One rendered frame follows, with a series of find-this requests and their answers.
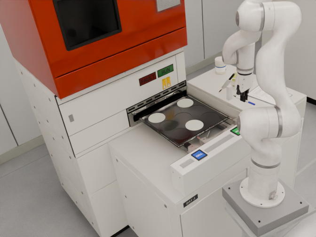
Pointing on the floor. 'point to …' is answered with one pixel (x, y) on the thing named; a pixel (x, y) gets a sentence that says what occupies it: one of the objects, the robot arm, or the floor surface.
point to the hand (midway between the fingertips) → (243, 97)
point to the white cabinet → (217, 189)
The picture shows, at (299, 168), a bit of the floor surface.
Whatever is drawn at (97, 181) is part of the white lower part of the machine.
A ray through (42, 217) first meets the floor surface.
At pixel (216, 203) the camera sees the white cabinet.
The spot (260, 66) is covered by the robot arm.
